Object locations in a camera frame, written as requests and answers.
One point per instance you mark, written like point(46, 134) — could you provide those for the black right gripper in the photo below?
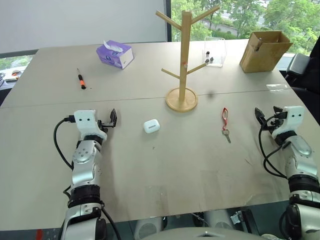
point(275, 123)

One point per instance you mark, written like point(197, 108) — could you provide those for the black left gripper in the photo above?
point(104, 124)

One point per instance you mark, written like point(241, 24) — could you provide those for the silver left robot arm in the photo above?
point(83, 160)

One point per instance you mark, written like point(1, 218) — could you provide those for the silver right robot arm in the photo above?
point(302, 165)

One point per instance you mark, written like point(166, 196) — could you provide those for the white earbuds case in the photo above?
point(151, 126)

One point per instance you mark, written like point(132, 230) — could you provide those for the orange and black screwdriver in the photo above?
point(81, 82)

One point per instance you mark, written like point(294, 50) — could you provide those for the brown cardboard box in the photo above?
point(260, 60)

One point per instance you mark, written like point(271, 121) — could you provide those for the black office chair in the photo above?
point(303, 62)

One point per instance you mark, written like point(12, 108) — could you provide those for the purple tissue box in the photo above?
point(112, 56)

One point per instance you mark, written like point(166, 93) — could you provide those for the clear acrylic box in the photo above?
point(217, 50)

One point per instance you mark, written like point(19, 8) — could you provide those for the wooden tree-shaped hanger stand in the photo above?
point(183, 50)

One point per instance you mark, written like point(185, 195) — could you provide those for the small white and orange object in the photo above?
point(15, 72)

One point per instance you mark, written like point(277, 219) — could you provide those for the flat white desk object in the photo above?
point(11, 79)

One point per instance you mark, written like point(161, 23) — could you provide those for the silver robot torso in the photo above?
point(200, 233)

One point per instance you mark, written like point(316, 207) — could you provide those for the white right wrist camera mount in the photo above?
point(295, 116)

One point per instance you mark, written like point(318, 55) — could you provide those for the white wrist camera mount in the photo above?
point(86, 125)
point(295, 116)

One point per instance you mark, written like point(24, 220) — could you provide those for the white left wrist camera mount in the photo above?
point(86, 125)

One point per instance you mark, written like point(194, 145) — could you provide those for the black window frame post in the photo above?
point(169, 20)

